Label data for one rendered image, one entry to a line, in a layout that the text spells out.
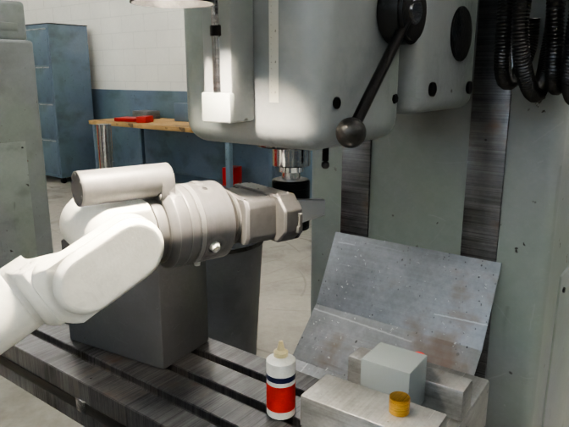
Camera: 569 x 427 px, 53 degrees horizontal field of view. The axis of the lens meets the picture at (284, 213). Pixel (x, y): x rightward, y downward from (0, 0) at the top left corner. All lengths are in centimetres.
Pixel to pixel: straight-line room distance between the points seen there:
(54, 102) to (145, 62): 128
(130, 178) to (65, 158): 739
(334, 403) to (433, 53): 43
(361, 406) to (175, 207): 29
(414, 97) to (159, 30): 661
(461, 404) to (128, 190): 44
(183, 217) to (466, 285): 57
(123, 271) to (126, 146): 733
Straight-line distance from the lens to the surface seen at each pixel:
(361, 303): 107
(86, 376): 98
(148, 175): 58
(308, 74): 57
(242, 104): 59
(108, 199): 57
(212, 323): 270
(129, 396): 91
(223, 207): 61
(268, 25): 60
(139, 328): 97
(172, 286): 93
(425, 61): 73
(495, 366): 108
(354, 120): 56
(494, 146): 97
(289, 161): 68
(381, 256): 107
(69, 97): 797
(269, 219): 64
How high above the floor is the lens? 139
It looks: 14 degrees down
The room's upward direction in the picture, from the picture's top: straight up
